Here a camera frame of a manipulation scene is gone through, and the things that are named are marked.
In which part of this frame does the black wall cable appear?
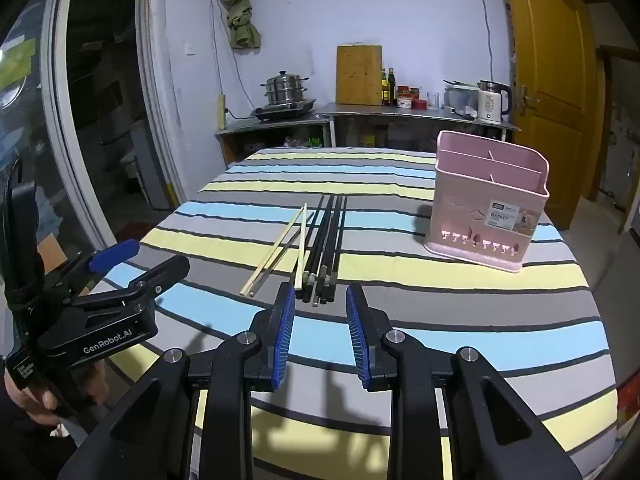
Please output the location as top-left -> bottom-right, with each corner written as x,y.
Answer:
472,0 -> 497,92

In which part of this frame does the steel steamer pot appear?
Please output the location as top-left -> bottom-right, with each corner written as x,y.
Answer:
260,71 -> 306,108

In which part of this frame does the yellow wooden door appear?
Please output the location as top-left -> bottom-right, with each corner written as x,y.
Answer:
500,0 -> 603,231

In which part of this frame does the wooden cutting board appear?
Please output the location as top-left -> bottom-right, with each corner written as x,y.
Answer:
336,45 -> 383,106

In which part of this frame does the white electric kettle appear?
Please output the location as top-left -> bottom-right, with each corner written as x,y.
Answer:
477,80 -> 513,125

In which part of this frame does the person's left hand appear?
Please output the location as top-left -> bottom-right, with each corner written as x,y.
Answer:
20,362 -> 110,426

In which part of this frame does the beige chopstick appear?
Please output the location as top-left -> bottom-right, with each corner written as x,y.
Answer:
294,203 -> 309,292
240,203 -> 308,297

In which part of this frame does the white framed glass door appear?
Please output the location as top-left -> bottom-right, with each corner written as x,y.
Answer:
0,0 -> 186,261

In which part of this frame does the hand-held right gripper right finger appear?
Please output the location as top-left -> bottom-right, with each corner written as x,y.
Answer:
345,282 -> 583,480

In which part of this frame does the striped tablecloth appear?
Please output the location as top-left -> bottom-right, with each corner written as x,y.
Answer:
87,147 -> 623,480

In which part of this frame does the bundle of black chopsticks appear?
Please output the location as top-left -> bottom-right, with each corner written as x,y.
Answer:
250,194 -> 348,307

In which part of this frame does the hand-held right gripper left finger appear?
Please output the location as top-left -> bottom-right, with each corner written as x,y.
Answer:
57,282 -> 297,480

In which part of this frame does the small steel counter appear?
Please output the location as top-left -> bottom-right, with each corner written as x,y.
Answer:
215,112 -> 333,166

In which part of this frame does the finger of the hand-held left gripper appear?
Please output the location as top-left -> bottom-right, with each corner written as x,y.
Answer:
47,238 -> 141,297
70,255 -> 192,313

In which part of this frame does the black induction cooker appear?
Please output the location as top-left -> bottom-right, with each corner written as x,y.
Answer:
250,98 -> 317,123

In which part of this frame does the pink utensil basket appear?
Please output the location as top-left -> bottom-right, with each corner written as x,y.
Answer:
424,130 -> 551,273

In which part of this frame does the grey plastic container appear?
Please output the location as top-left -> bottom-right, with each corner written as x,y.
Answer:
444,80 -> 481,113

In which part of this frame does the green hanging cloth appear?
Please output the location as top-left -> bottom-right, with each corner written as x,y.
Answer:
215,0 -> 262,50

